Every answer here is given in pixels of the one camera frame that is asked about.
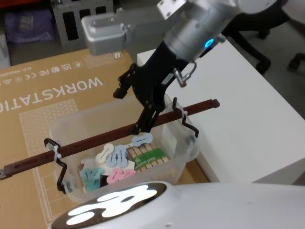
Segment white robot body shell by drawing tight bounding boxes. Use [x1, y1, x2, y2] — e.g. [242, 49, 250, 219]
[47, 180, 305, 229]

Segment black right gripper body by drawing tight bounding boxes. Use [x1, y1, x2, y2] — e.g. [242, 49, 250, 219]
[132, 42, 192, 107]

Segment white table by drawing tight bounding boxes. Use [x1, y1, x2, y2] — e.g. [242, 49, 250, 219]
[136, 35, 305, 185]

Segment pink plastic pegs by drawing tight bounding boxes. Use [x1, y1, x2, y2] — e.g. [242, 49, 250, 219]
[106, 168, 137, 185]

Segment teal plastic pegs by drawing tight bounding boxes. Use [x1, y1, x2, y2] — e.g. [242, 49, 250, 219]
[79, 167, 105, 192]

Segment grey metal case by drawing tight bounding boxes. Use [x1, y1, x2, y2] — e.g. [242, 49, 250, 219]
[50, 0, 111, 50]

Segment black wire hook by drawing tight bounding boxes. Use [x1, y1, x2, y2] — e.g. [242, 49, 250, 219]
[171, 97, 201, 139]
[44, 137, 70, 195]

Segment long brown rod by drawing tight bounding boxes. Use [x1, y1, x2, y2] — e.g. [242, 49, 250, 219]
[0, 98, 220, 181]

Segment thin cable with silver plug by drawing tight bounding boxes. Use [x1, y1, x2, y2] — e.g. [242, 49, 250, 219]
[163, 61, 198, 88]

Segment bamboo pegs with green label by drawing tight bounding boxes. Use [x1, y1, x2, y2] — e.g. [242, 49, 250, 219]
[125, 142, 169, 174]

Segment black office chair base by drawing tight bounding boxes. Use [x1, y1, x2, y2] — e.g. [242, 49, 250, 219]
[221, 7, 290, 75]

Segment purple bag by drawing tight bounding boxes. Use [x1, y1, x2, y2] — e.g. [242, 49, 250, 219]
[4, 10, 56, 43]

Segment white plastic peg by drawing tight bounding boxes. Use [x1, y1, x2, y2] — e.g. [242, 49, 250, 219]
[95, 143, 115, 165]

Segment clear plastic bin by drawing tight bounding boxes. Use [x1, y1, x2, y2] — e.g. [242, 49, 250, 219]
[49, 94, 200, 204]

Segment pale blue plastic peg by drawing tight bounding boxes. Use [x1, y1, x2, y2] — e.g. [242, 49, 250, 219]
[132, 133, 153, 146]

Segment brown cardboard box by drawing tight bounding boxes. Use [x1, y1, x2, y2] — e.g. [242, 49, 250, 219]
[0, 48, 208, 229]

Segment blue plastic pegs pair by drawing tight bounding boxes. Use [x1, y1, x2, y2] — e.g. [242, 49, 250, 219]
[105, 144, 129, 168]

